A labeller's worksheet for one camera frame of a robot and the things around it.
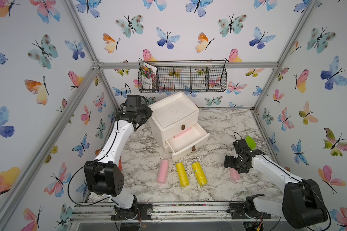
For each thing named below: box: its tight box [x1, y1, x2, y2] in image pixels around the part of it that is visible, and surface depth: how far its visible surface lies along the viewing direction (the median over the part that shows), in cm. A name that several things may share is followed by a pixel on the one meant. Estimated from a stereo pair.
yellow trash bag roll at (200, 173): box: [191, 162, 208, 186], surface depth 86 cm
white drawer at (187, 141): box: [164, 123, 210, 161], surface depth 90 cm
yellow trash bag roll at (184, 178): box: [175, 162, 190, 188], surface depth 86 cm
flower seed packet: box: [140, 61, 158, 90], surface depth 91 cm
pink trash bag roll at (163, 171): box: [156, 158, 170, 185], surface depth 87 cm
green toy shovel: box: [244, 135, 257, 151], surface depth 104 cm
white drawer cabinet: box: [147, 91, 210, 161], surface depth 88 cm
